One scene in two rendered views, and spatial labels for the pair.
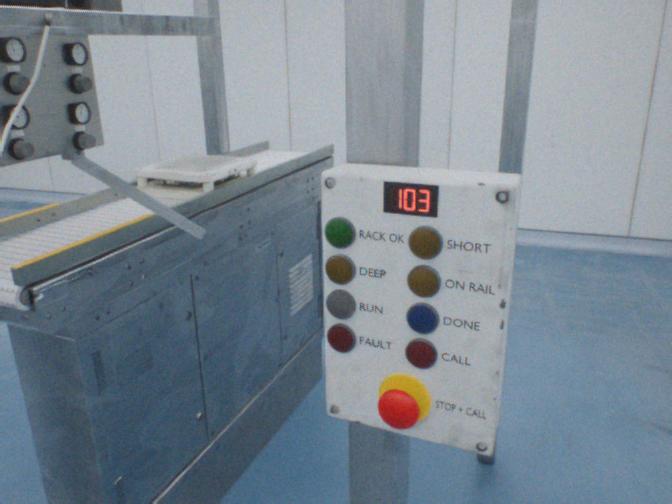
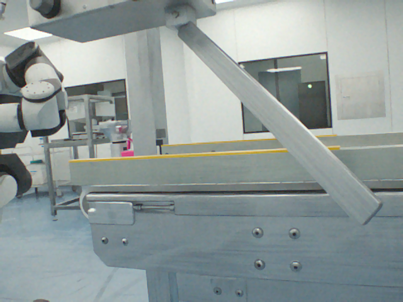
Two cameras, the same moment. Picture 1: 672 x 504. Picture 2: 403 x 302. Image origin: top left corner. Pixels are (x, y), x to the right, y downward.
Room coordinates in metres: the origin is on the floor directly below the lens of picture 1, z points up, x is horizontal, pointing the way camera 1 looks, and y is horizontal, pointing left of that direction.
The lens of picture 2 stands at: (1.05, 0.05, 1.01)
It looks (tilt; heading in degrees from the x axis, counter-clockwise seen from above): 4 degrees down; 87
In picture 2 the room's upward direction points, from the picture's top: 5 degrees counter-clockwise
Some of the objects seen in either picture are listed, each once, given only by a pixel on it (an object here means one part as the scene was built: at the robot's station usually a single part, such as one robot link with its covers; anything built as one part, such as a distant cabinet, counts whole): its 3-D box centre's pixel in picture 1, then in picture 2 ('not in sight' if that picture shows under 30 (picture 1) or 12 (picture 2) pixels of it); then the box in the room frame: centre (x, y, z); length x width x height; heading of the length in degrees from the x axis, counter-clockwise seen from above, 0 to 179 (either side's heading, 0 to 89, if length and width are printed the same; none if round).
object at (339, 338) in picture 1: (340, 338); not in sight; (0.50, -0.01, 1.05); 0.03 x 0.01 x 0.03; 66
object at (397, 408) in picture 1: (402, 401); not in sight; (0.47, -0.07, 0.99); 0.04 x 0.04 x 0.04; 66
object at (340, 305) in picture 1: (340, 305); not in sight; (0.50, -0.01, 1.08); 0.03 x 0.01 x 0.03; 66
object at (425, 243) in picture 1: (424, 243); not in sight; (0.47, -0.08, 1.15); 0.03 x 0.01 x 0.03; 66
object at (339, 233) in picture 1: (339, 233); not in sight; (0.50, -0.01, 1.15); 0.03 x 0.01 x 0.03; 66
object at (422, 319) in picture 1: (422, 319); not in sight; (0.47, -0.08, 1.08); 0.03 x 0.01 x 0.03; 66
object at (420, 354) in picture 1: (420, 354); not in sight; (0.47, -0.08, 1.05); 0.03 x 0.01 x 0.03; 66
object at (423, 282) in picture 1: (423, 282); not in sight; (0.47, -0.08, 1.12); 0.03 x 0.01 x 0.03; 66
